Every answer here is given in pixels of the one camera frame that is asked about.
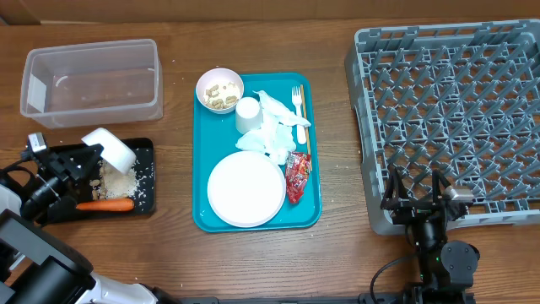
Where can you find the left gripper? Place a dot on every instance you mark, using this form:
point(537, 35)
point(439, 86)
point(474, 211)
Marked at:
point(66, 160)

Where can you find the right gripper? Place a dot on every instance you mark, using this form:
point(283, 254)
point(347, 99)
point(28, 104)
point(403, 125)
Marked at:
point(411, 208)

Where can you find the white bowl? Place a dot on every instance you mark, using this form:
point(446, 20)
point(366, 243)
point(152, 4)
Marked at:
point(115, 152)

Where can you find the orange carrot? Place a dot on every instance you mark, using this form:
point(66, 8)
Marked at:
point(109, 205)

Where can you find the red snack wrapper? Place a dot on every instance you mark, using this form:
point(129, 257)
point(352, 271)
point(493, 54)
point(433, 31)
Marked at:
point(297, 171)

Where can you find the pink bowl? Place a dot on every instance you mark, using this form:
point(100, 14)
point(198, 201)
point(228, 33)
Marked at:
point(218, 76)

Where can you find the white round plate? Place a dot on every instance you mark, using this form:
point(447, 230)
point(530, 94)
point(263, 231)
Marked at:
point(246, 189)

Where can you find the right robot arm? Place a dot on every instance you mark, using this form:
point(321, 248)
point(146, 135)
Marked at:
point(446, 268)

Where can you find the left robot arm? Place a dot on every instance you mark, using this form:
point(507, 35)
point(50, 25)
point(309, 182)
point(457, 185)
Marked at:
point(35, 266)

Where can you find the grey dishwasher rack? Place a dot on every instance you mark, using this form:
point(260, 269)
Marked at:
point(461, 99)

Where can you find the black plastic tray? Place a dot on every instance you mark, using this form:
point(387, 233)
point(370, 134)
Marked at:
point(144, 198)

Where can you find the peanuts in white bowl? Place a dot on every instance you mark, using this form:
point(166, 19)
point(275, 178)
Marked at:
point(96, 182)

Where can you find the spilled rice pile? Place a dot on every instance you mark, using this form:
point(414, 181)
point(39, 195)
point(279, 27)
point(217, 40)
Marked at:
point(114, 184)

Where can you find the clear plastic bin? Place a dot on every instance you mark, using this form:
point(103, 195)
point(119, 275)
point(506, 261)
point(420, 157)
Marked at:
point(93, 84)

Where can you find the white plastic fork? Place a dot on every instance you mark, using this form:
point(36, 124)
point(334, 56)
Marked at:
point(296, 100)

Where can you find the crumpled white napkin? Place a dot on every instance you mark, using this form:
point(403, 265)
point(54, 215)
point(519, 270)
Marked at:
point(274, 138)

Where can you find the peanuts in pink bowl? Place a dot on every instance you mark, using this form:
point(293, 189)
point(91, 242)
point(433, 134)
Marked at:
point(222, 96)

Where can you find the teal plastic serving tray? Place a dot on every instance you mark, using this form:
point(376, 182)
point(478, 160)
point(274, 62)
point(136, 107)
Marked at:
point(214, 137)

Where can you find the white paper cup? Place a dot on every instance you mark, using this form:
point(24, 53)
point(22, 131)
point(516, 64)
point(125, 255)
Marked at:
point(248, 115)

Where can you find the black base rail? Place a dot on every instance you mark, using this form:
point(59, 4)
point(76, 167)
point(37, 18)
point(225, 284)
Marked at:
point(360, 299)

